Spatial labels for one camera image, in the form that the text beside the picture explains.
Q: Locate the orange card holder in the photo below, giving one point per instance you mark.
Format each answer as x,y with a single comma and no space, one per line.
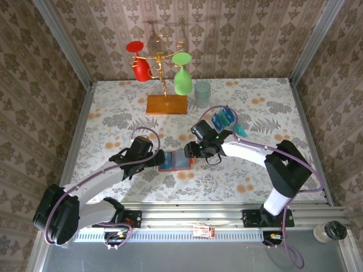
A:
174,160

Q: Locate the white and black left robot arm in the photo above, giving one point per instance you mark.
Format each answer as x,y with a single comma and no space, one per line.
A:
93,181

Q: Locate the teal credit card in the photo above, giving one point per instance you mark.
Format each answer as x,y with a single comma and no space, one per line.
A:
225,119
242,131

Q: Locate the floral patterned tablecloth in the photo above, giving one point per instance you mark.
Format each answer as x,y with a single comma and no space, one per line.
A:
227,187

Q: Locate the clear bluish tumbler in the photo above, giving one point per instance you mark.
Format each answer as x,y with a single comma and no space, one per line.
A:
202,95

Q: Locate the green plastic wine glass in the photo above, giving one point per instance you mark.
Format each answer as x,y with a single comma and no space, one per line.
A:
182,82

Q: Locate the red and white sticker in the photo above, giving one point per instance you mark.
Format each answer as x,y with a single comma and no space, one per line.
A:
202,231

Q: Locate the red plastic wine glass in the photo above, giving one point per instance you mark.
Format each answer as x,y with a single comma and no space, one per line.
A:
141,71

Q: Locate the grey metal shelf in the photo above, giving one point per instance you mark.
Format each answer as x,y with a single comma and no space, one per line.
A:
184,258

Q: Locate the jar with black lid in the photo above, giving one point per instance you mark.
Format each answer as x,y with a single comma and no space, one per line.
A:
336,229

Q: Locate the aluminium table side rail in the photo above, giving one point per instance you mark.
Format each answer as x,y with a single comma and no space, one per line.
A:
307,127
79,127

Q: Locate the aluminium mounting rail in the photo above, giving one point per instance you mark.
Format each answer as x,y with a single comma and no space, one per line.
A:
193,216

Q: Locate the aluminium frame post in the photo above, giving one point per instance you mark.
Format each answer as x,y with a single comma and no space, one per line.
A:
64,42
314,42

